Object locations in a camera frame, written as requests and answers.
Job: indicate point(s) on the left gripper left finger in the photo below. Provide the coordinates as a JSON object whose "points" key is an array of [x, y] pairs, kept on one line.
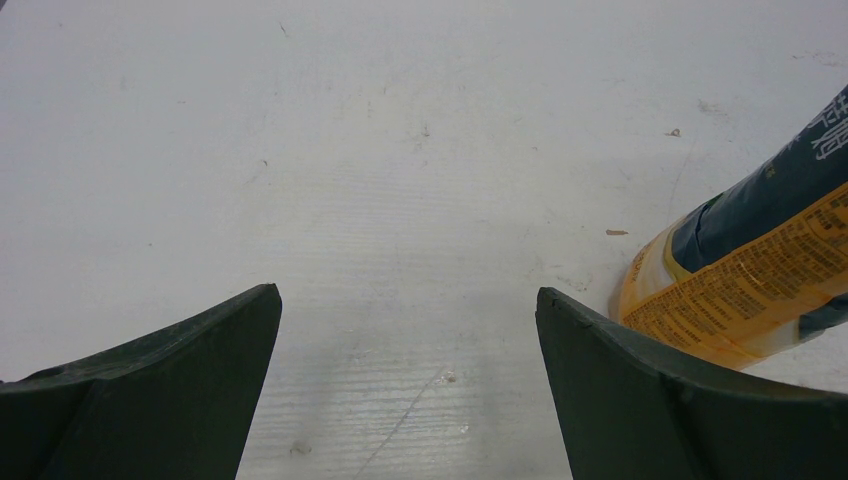
{"points": [[177, 403]]}

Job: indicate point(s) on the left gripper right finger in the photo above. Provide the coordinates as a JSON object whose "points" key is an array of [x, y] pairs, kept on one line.
{"points": [[630, 407]]}

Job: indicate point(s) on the orange blue label bottle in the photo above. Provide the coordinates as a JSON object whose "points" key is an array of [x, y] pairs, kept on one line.
{"points": [[757, 269]]}

